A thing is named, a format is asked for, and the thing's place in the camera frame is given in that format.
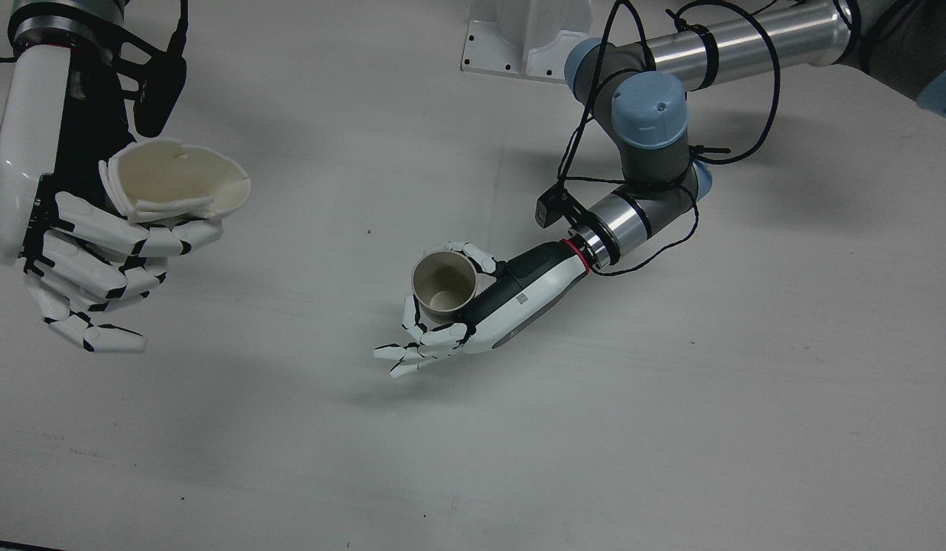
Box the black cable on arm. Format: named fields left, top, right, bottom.
left=171, top=0, right=191, bottom=58
left=557, top=0, right=784, bottom=278

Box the white paper cup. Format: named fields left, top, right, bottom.
left=98, top=138, right=253, bottom=224

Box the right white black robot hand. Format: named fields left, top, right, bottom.
left=0, top=42, right=225, bottom=354

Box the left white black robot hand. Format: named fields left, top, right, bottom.
left=374, top=240, right=592, bottom=380

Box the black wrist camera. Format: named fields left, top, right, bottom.
left=121, top=34, right=189, bottom=140
left=534, top=184, right=589, bottom=229

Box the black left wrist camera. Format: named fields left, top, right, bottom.
left=534, top=184, right=589, bottom=229

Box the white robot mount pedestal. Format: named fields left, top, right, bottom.
left=461, top=0, right=596, bottom=83

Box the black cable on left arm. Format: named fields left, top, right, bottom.
left=557, top=0, right=784, bottom=278

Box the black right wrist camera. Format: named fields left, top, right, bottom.
left=121, top=34, right=189, bottom=140

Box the beige paper cup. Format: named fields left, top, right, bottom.
left=410, top=249, right=480, bottom=321

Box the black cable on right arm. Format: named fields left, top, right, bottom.
left=171, top=0, right=191, bottom=58

